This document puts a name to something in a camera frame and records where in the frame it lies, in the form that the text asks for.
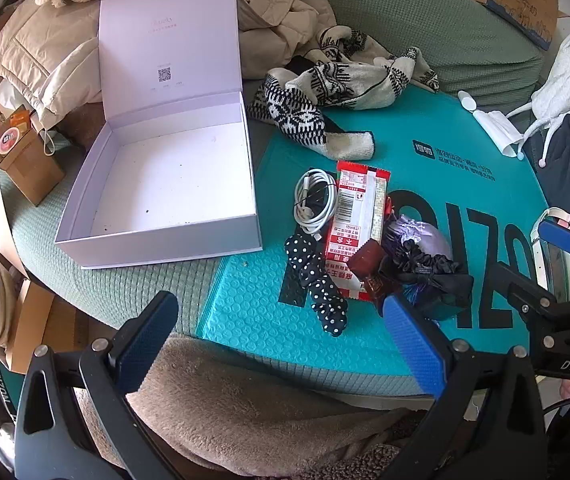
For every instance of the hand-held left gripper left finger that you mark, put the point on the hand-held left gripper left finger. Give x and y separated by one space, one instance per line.
147 340

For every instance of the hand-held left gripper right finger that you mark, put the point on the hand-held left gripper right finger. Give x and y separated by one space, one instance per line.
415 345

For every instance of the black bow hair clip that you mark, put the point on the black bow hair clip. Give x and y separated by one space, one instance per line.
435 275

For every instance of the small brown snack packet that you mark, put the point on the small brown snack packet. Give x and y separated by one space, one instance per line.
365 260

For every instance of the purple tasselled sachet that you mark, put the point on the purple tasselled sachet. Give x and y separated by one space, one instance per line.
420 235

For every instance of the black polka dot scrunchie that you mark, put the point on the black polka dot scrunchie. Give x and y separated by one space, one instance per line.
315 280

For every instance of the red white snack packet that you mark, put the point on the red white snack packet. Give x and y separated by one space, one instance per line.
355 220

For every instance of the white gift box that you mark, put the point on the white gift box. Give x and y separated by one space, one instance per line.
165 170

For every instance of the green sofa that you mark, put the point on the green sofa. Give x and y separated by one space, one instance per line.
115 290

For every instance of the plain cardboard box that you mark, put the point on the plain cardboard box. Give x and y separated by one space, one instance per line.
40 320

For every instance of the beige fleece blanket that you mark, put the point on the beige fleece blanket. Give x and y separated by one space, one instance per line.
245 410

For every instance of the teal bubble mailer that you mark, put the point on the teal bubble mailer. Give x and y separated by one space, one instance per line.
265 310

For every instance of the white tube and paper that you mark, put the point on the white tube and paper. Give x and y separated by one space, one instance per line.
500 130

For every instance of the small white tube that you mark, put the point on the small white tube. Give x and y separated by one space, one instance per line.
466 101

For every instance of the small open cardboard box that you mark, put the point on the small open cardboard box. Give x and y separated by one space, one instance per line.
30 175

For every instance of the cardboard sheet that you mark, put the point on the cardboard sheet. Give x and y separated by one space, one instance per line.
0 200

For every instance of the brown cushion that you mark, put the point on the brown cushion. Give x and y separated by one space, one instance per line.
85 125

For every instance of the pink lidded jar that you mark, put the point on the pink lidded jar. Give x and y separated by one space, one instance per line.
9 139

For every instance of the orange packet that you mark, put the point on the orange packet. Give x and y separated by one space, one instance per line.
21 119

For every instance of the black white knit scarf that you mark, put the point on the black white knit scarf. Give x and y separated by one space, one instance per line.
295 110

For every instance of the beige puffer jacket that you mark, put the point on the beige puffer jacket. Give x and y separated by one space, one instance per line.
40 50

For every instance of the khaki coat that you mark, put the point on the khaki coat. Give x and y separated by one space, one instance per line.
285 15

